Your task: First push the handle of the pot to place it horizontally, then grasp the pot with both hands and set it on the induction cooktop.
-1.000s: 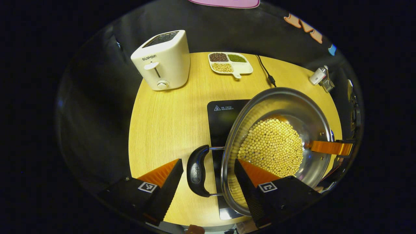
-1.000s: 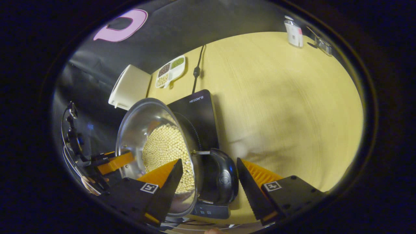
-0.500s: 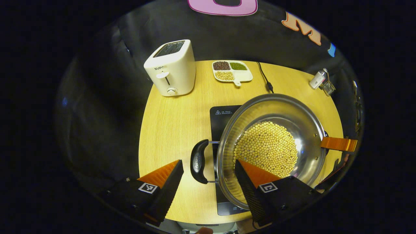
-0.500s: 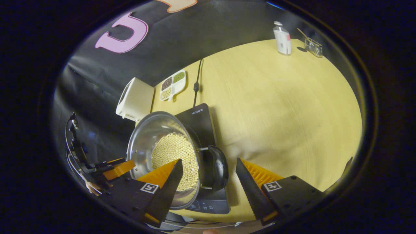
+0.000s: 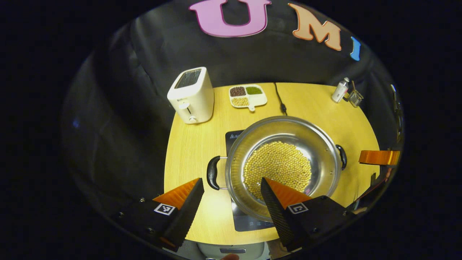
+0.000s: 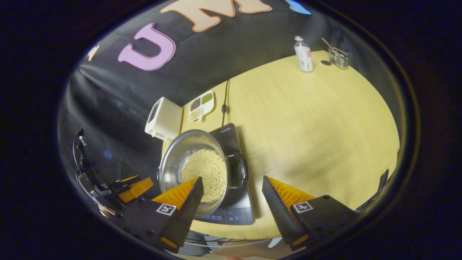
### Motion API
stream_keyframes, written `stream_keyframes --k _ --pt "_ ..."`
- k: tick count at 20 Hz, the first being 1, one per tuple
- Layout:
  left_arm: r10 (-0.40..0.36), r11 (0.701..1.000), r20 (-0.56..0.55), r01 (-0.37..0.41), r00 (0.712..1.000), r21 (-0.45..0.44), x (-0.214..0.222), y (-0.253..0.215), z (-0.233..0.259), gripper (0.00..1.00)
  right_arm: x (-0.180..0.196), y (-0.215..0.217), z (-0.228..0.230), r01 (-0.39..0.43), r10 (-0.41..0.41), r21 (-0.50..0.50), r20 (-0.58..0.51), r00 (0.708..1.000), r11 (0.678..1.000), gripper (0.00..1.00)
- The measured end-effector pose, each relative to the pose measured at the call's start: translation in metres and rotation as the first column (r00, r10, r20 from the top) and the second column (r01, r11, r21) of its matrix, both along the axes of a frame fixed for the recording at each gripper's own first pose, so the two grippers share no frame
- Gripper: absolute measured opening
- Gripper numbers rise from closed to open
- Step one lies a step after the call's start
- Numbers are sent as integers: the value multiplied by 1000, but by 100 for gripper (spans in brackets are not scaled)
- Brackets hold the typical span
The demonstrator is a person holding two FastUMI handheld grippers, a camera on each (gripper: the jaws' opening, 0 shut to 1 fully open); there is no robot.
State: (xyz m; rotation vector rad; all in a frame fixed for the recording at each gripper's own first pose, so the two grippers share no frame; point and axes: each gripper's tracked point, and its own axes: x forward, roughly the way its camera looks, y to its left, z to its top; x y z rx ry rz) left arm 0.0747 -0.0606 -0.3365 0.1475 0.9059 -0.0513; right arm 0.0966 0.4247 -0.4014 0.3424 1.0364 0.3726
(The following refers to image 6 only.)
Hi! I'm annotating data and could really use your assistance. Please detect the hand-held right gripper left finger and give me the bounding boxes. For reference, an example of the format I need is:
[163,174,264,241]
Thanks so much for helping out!
[110,176,204,253]

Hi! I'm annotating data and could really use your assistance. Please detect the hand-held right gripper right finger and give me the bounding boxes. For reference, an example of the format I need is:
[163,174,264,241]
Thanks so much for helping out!
[262,175,361,251]

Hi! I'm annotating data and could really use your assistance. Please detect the black induction cooktop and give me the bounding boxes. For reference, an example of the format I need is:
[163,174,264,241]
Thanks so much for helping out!
[197,123,256,225]

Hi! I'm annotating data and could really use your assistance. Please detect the steel pot with black handle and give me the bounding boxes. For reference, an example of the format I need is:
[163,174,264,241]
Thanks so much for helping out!
[158,129,249,218]

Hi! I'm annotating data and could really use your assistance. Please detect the white toaster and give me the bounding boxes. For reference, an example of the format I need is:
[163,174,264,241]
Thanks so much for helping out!
[145,97,183,141]

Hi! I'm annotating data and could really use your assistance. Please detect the white divided bean dish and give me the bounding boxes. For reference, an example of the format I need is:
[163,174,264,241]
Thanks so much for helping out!
[188,91,215,122]

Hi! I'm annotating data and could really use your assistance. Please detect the black backdrop cloth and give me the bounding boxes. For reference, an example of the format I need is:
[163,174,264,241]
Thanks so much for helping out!
[58,0,401,188]

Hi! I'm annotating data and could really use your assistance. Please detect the clear plastic bottle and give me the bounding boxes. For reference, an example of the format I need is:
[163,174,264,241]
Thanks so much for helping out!
[294,35,314,73]

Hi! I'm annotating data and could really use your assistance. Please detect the clear glass cup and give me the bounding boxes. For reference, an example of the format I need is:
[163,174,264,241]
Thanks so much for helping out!
[328,47,350,70]

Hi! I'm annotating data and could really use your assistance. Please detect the black power cable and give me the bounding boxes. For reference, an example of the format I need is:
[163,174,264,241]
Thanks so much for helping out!
[221,79,231,127]

